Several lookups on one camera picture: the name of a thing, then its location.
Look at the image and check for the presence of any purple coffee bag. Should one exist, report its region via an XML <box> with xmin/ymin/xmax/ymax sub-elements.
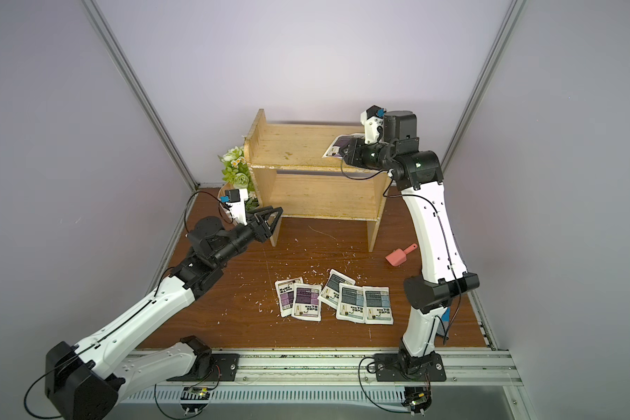
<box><xmin>322</xmin><ymin>133</ymin><xmax>365</xmax><ymax>159</ymax></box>
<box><xmin>275</xmin><ymin>276</ymin><xmax>303</xmax><ymax>318</ymax></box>
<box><xmin>292</xmin><ymin>283</ymin><xmax>321</xmax><ymax>322</ymax></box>

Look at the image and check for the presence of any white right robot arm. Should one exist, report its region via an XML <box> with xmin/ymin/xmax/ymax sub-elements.
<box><xmin>341</xmin><ymin>105</ymin><xmax>480</xmax><ymax>368</ymax></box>

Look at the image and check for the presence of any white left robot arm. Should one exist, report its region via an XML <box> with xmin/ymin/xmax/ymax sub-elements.
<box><xmin>45</xmin><ymin>206</ymin><xmax>283</xmax><ymax>419</ymax></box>

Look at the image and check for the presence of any wooden two-tier shelf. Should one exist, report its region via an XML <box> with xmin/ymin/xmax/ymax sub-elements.
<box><xmin>243</xmin><ymin>109</ymin><xmax>390</xmax><ymax>251</ymax></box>

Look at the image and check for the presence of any tilted teal coffee bag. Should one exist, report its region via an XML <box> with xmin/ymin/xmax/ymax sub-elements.
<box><xmin>318</xmin><ymin>269</ymin><xmax>356</xmax><ymax>310</ymax></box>

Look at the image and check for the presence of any middle teal coffee bag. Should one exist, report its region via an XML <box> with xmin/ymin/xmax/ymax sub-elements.
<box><xmin>336</xmin><ymin>283</ymin><xmax>366</xmax><ymax>324</ymax></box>

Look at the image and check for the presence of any right teal coffee bag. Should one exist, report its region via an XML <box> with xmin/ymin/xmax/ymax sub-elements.
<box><xmin>362</xmin><ymin>286</ymin><xmax>394</xmax><ymax>325</ymax></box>

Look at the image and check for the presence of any green artificial flower plant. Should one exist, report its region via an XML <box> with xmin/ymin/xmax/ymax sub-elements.
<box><xmin>219</xmin><ymin>147</ymin><xmax>259</xmax><ymax>210</ymax></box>

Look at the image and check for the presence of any pink plastic scoop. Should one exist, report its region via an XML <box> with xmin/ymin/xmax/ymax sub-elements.
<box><xmin>385</xmin><ymin>243</ymin><xmax>418</xmax><ymax>267</ymax></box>

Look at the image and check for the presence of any left connector board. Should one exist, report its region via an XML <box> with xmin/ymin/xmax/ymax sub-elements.
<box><xmin>180</xmin><ymin>387</ymin><xmax>211</xmax><ymax>418</ymax></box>

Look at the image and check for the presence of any connector board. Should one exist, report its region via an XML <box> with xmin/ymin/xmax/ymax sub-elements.
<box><xmin>180</xmin><ymin>387</ymin><xmax>211</xmax><ymax>418</ymax></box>
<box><xmin>402</xmin><ymin>387</ymin><xmax>432</xmax><ymax>416</ymax></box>

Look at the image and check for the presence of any right connector board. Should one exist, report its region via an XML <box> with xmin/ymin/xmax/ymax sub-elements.
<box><xmin>402</xmin><ymin>387</ymin><xmax>432</xmax><ymax>416</ymax></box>

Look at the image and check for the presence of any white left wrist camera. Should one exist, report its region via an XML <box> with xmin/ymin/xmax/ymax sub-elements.
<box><xmin>222</xmin><ymin>188</ymin><xmax>249</xmax><ymax>225</ymax></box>

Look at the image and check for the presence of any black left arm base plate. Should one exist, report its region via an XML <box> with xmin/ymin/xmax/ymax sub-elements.
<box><xmin>167</xmin><ymin>353</ymin><xmax>240</xmax><ymax>383</ymax></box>

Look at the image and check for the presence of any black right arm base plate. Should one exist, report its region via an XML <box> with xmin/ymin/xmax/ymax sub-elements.
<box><xmin>373</xmin><ymin>352</ymin><xmax>446</xmax><ymax>383</ymax></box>

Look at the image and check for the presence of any aluminium front rail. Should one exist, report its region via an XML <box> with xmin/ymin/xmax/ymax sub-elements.
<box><xmin>213</xmin><ymin>348</ymin><xmax>523</xmax><ymax>387</ymax></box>

